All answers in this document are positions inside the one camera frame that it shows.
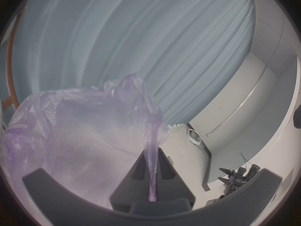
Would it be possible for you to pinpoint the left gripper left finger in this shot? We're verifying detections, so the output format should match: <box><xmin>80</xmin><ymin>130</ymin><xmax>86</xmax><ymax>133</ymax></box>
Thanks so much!
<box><xmin>109</xmin><ymin>149</ymin><xmax>152</xmax><ymax>212</ymax></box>

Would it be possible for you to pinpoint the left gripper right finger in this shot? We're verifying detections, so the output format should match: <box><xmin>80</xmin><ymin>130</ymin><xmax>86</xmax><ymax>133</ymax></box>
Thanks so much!
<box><xmin>154</xmin><ymin>147</ymin><xmax>196</xmax><ymax>212</ymax></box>

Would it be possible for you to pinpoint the purple plastic bag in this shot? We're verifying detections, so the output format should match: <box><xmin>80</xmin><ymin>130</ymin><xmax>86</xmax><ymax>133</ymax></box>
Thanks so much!
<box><xmin>0</xmin><ymin>73</ymin><xmax>171</xmax><ymax>202</ymax></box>

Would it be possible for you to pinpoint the white wardrobe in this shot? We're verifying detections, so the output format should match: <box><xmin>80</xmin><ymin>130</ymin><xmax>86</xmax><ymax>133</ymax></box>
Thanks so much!
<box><xmin>189</xmin><ymin>53</ymin><xmax>298</xmax><ymax>190</ymax></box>

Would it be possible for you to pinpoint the blue-green curtain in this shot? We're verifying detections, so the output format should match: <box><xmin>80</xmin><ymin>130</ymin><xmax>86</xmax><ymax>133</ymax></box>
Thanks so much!
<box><xmin>0</xmin><ymin>0</ymin><xmax>257</xmax><ymax>126</ymax></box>

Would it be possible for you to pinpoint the white wooden-legged chair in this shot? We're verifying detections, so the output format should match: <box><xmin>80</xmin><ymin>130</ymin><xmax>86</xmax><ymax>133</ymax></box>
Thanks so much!
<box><xmin>0</xmin><ymin>6</ymin><xmax>27</xmax><ymax>131</ymax></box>

